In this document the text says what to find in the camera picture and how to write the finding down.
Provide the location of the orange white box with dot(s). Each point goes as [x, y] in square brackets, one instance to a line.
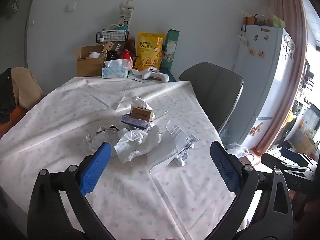
[248, 160]

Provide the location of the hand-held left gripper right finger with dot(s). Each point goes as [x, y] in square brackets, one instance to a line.
[225, 170]

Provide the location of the black box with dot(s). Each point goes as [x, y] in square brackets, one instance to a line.
[113, 55]

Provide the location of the silver foil wrapper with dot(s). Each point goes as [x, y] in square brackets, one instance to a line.
[185, 155]

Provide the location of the large white tissue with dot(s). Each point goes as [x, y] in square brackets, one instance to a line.
[137, 142]

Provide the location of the white floral tablecloth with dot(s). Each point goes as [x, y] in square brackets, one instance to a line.
[62, 110]

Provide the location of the white dotted floor mat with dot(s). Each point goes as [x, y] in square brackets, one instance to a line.
[275, 156]

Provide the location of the blue white tissue box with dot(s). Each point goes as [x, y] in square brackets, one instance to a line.
[113, 72]

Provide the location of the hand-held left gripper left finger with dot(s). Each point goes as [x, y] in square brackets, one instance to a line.
[96, 167]

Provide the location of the beige cloth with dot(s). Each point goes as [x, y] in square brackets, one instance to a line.
[27, 87]

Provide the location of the white plastic mailer bag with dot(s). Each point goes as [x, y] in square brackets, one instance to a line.
[167, 152]

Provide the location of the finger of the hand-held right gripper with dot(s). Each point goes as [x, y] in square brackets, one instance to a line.
[270, 161]
[292, 155]

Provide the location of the orange seat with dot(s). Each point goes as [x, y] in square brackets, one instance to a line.
[12, 122]

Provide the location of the white refrigerator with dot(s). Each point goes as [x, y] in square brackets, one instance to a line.
[262, 80]

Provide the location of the black cloth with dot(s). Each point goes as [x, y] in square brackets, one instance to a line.
[6, 95]

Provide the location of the small cardboard box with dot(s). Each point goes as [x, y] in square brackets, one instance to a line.
[142, 113]

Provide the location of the small brown box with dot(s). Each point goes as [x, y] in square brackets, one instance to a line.
[249, 20]

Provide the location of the purple packet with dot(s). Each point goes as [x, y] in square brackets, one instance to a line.
[135, 122]

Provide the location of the clear plastic wrapper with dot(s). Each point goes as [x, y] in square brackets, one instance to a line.
[102, 136]

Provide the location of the open cardboard box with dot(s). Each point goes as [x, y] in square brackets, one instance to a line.
[87, 66]

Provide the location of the kitchen cardboard box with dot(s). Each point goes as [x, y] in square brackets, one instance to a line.
[303, 141]

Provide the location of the red white bottle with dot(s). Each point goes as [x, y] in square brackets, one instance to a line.
[127, 57]

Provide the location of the white handheld device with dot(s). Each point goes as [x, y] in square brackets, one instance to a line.
[160, 75]

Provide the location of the clear plastic bag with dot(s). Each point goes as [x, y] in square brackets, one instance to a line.
[237, 150]

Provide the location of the white printed paper bag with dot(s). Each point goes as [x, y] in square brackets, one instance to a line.
[126, 15]

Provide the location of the white wall switch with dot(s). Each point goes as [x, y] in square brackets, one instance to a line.
[71, 6]

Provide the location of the yellow snack bag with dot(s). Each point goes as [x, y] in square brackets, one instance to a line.
[148, 50]

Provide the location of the green packet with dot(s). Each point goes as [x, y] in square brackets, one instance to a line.
[278, 22]

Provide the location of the dark basket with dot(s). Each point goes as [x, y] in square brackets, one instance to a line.
[260, 20]

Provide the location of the brown bag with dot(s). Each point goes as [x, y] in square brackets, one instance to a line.
[130, 47]

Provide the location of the small white paper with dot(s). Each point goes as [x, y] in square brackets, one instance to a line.
[140, 102]

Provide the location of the grey chair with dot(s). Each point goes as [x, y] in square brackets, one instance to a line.
[212, 90]

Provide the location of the tall green box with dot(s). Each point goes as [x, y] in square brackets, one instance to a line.
[171, 47]

